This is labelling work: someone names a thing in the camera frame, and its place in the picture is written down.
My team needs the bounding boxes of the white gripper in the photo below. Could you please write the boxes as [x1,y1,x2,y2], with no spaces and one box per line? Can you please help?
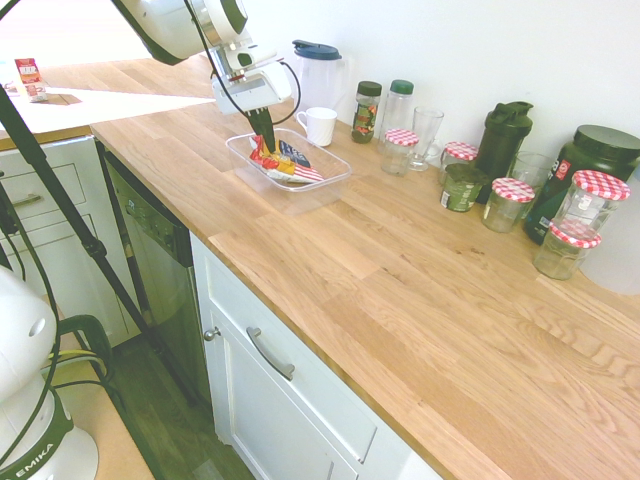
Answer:
[209,64,291,152]

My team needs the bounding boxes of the red yellow chip bag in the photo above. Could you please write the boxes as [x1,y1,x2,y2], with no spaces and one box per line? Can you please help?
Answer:
[248,134,324,187]

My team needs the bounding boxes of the clear plastic food container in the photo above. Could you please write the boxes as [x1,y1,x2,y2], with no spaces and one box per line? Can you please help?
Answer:
[225,127,353,194]

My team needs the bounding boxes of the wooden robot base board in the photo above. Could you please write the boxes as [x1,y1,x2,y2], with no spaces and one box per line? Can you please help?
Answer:
[47,357,157,480]

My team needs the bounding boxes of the white ceramic mug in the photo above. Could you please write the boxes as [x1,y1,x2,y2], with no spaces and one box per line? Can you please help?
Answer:
[295,106,339,148]

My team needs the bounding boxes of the clear pitcher with blue lid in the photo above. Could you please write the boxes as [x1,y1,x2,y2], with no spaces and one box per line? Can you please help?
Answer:
[290,39,350,124]

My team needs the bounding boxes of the spice jar with dark lid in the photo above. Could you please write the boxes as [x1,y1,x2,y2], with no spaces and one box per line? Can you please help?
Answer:
[351,80,384,146]

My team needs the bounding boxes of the clear bottle with green lid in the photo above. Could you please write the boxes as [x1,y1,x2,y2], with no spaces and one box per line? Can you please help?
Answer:
[377,79,415,154]

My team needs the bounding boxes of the glass jar red gingham lid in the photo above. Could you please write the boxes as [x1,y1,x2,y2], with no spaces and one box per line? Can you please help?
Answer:
[380,128,420,178]
[532,219,603,282]
[439,141,480,187]
[481,177,537,235]

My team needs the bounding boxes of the tall glass mug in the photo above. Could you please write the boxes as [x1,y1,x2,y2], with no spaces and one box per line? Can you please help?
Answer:
[408,106,446,173]

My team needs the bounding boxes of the stainless steel dishwasher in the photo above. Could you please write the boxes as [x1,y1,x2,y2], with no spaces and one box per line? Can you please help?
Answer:
[96,142,213,409]

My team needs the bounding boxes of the small green lidded cup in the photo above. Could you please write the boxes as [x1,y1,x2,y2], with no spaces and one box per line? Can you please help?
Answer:
[439,162,490,214]

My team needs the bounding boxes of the white drawer cabinet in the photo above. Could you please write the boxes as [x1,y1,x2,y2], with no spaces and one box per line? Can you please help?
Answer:
[0,133,144,349]

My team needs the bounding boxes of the red white carton box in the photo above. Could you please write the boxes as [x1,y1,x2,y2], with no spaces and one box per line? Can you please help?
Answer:
[13,56,50,104]

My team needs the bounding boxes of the dark green shaker bottle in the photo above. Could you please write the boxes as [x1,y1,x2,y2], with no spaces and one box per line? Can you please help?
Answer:
[474,100,535,206]

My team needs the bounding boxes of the clear glass tumbler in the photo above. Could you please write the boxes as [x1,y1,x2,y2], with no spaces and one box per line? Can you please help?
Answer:
[509,150,557,222]

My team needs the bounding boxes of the white counter base cabinet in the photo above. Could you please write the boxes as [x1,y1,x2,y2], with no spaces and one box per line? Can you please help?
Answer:
[189,230,444,480]

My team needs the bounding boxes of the large dark protein tub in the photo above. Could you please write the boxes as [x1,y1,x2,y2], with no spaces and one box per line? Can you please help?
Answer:
[522,124,640,247]

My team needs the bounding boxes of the large jar red gingham lid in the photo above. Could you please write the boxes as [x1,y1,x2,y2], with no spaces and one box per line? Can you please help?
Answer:
[553,169,632,242]

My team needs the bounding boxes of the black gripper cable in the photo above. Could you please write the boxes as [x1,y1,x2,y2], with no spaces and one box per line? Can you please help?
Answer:
[269,58,304,127]

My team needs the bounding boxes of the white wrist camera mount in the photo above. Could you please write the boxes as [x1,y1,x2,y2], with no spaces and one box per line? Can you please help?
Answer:
[218,41,279,77]

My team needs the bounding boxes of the black camera tripod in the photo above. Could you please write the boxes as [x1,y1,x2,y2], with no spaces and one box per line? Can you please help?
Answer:
[0,83,202,407]

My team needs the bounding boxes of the brushed metal bar handle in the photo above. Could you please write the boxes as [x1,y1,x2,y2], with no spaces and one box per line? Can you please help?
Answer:
[245,326,297,383]

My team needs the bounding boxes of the yellow cables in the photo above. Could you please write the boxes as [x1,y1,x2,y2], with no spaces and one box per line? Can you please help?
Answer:
[47,347,109,376]

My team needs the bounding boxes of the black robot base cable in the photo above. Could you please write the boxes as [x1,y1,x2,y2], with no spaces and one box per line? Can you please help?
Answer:
[0,189,126,464]

